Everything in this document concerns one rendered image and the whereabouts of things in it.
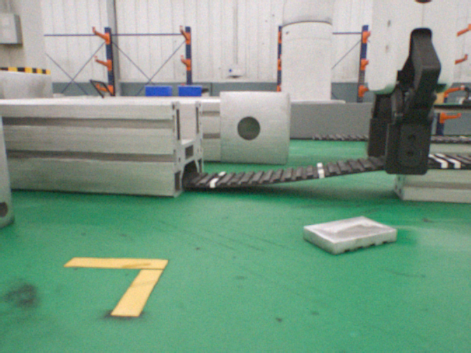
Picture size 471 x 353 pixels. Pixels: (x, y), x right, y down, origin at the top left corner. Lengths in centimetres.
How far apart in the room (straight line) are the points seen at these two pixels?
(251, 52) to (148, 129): 772
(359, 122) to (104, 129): 61
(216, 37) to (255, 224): 789
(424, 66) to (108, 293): 23
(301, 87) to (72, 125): 62
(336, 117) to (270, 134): 36
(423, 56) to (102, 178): 28
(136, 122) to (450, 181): 28
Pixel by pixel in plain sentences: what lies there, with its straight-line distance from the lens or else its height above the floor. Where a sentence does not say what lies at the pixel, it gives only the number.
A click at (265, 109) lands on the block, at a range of 50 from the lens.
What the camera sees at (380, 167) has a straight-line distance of 34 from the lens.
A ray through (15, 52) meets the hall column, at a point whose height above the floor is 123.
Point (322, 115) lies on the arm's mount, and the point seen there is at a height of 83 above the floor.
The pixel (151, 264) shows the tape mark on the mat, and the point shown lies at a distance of 21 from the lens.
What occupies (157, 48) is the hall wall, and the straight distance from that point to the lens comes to 833.
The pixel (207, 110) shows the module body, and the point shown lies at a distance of 51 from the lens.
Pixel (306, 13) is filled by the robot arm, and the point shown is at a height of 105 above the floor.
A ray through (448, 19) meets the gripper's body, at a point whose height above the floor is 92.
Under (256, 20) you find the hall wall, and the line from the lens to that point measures 813.
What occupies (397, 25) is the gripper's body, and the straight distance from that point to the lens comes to 32.
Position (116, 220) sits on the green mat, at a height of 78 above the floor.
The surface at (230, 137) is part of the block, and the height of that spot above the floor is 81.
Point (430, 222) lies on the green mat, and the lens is 31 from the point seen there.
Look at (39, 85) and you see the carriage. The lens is 71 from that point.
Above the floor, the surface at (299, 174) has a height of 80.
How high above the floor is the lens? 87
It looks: 12 degrees down
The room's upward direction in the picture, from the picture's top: straight up
